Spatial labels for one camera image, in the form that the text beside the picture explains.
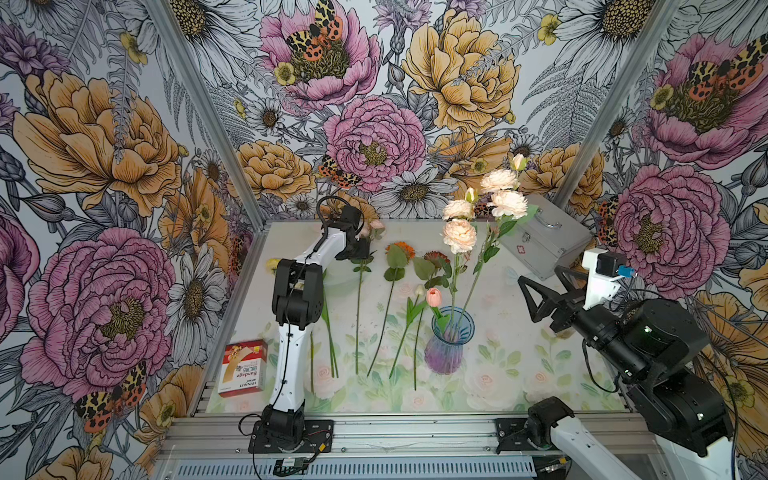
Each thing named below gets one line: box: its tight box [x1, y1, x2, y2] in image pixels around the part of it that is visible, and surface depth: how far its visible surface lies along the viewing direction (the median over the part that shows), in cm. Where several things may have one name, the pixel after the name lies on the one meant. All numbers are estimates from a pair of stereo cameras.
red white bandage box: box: [218, 339, 268, 398], surface depth 83 cm
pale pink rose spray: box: [456, 154, 539, 337], surface depth 62 cm
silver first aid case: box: [498, 194, 593, 281], surface depth 103 cm
